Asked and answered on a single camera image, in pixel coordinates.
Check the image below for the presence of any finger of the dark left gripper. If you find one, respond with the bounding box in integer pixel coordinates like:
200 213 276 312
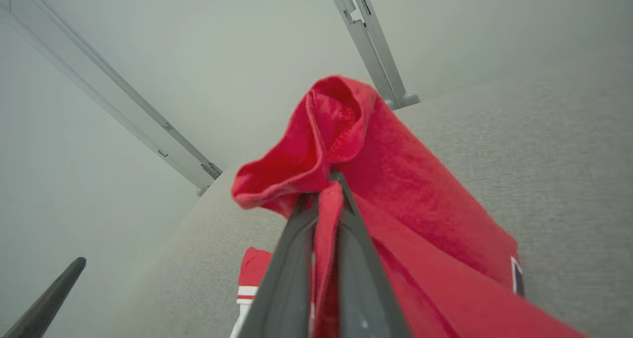
0 257 88 338

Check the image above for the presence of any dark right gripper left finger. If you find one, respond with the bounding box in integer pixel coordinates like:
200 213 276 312
237 194 320 338

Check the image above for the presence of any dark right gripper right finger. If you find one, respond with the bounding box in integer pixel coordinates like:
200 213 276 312
329 172 413 338

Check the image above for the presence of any red white basketball jersey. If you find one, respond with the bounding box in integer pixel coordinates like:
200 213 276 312
230 76 589 338

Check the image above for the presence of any grey fabric sofa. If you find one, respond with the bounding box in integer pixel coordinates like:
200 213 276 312
106 71 633 338

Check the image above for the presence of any grey wall base rail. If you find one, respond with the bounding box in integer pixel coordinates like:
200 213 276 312
0 0 224 196

